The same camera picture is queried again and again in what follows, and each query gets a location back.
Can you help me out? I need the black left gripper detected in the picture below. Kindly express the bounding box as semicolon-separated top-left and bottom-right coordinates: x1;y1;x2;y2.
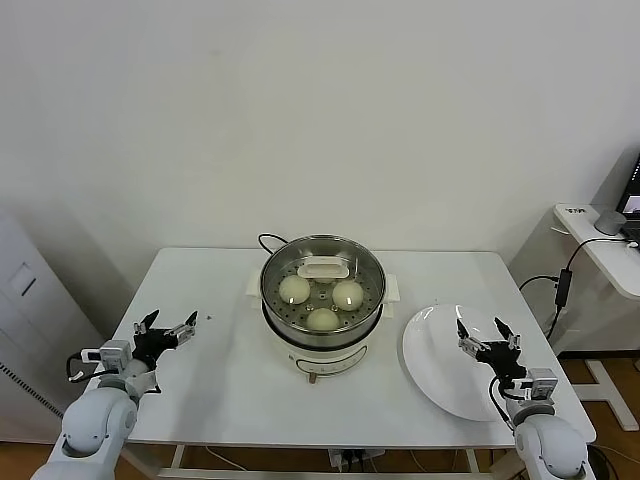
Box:
132;309;199;364

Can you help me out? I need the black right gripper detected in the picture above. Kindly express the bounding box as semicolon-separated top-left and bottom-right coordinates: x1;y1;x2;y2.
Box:
455;316;526;386

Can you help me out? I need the round glass pot lid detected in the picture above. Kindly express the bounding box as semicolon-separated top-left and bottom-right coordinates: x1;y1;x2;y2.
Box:
260;237;387;332

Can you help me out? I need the perforated steel steamer basket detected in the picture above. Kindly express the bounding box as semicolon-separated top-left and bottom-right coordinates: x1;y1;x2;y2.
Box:
259;236;389;346

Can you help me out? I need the large white round plate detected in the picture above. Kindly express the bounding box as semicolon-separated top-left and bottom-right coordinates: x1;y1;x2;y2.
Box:
402;303;534;424

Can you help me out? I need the grey metal cabinet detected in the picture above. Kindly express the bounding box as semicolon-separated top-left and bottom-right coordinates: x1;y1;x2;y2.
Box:
0;204;109;446

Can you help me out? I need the white side desk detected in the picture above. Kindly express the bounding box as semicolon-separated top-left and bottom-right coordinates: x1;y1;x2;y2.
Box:
509;202;640;431

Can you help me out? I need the cream electric cooking pot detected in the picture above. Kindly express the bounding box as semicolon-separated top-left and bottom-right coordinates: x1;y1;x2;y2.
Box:
245;269;403;387

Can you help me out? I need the grey round desk gadget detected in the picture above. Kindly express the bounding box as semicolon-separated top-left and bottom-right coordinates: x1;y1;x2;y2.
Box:
594;209;629;237

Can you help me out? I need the white rectangular table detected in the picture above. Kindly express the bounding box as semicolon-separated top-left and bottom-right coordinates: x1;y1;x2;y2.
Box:
67;247;599;480

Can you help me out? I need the white power strip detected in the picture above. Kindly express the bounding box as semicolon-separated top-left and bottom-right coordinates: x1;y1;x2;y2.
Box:
328;449;386;474

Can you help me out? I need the dark open laptop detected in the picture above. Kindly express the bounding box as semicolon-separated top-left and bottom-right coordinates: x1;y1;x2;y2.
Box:
615;154;640;240

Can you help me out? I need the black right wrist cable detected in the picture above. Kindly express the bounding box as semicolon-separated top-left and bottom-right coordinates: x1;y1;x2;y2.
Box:
488;374;516;427

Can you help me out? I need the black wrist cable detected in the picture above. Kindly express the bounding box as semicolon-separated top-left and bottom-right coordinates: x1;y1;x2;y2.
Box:
67;352;101;384
488;374;516;427

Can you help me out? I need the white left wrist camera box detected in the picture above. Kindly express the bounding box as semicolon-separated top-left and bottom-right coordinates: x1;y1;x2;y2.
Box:
79;339;134;374

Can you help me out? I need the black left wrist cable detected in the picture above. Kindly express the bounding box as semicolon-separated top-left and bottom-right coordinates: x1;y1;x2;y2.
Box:
67;352;101;384

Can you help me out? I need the black pot power cord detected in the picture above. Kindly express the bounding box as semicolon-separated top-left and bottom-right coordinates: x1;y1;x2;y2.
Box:
257;232;292;256

